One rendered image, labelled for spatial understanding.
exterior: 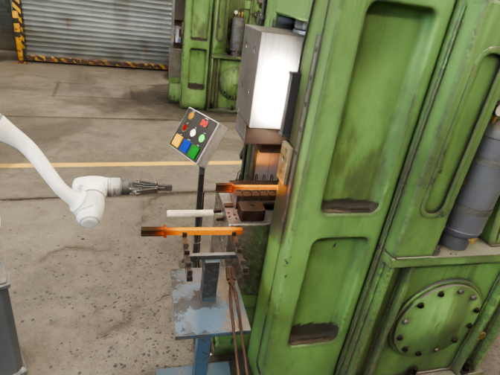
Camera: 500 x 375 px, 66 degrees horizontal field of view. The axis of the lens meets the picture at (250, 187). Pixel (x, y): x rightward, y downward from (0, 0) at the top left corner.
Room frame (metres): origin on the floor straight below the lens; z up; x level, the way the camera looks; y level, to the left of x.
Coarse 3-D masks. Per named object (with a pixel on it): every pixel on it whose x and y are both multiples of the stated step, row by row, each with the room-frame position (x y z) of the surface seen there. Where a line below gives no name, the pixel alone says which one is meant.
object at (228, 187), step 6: (216, 186) 1.73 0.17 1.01; (222, 186) 1.74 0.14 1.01; (228, 186) 1.75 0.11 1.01; (234, 186) 1.75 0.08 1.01; (240, 186) 1.77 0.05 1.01; (246, 186) 1.78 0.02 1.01; (252, 186) 1.79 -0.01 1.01; (258, 186) 1.80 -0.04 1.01; (264, 186) 1.81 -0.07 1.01; (270, 186) 1.82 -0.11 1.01; (276, 186) 1.83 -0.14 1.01; (216, 192) 1.72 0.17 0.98; (222, 192) 1.73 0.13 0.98; (228, 192) 1.74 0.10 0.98
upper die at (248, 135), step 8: (240, 120) 1.80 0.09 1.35; (240, 128) 1.78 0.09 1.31; (248, 128) 1.70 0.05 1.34; (256, 128) 1.71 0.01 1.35; (264, 128) 1.72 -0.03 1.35; (240, 136) 1.76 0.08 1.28; (248, 136) 1.70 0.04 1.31; (256, 136) 1.71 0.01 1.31; (264, 136) 1.72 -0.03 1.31; (272, 136) 1.73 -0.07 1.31; (280, 136) 1.74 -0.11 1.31; (280, 144) 1.75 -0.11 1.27
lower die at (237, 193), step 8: (240, 184) 1.83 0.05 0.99; (248, 184) 1.84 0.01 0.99; (256, 184) 1.86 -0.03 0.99; (264, 184) 1.87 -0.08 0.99; (272, 184) 1.89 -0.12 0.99; (240, 192) 1.73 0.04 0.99; (248, 192) 1.75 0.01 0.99; (256, 192) 1.76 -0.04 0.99; (264, 192) 1.77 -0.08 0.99; (272, 192) 1.79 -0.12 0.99; (232, 200) 1.77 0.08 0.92; (240, 200) 1.70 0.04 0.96; (248, 200) 1.71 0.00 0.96; (256, 200) 1.72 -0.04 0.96; (264, 200) 1.74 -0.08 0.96; (272, 200) 1.75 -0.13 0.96
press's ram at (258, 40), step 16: (256, 32) 1.72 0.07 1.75; (272, 32) 1.69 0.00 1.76; (288, 32) 1.81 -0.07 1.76; (256, 48) 1.69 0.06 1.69; (272, 48) 1.66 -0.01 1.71; (288, 48) 1.68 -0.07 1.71; (240, 64) 1.92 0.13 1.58; (256, 64) 1.66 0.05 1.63; (272, 64) 1.66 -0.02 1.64; (288, 64) 1.68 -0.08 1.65; (240, 80) 1.89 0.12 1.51; (256, 80) 1.65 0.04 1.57; (272, 80) 1.67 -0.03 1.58; (288, 80) 1.69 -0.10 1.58; (240, 96) 1.85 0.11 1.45; (256, 96) 1.65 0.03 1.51; (272, 96) 1.67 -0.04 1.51; (240, 112) 1.82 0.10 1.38; (256, 112) 1.65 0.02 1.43; (272, 112) 1.67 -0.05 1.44; (272, 128) 1.68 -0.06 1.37
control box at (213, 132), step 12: (192, 108) 2.39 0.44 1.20; (192, 120) 2.32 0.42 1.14; (180, 132) 2.31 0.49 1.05; (204, 132) 2.19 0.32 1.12; (216, 132) 2.15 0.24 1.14; (180, 144) 2.25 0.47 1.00; (192, 144) 2.19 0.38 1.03; (204, 144) 2.13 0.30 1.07; (216, 144) 2.16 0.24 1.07; (204, 156) 2.10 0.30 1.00
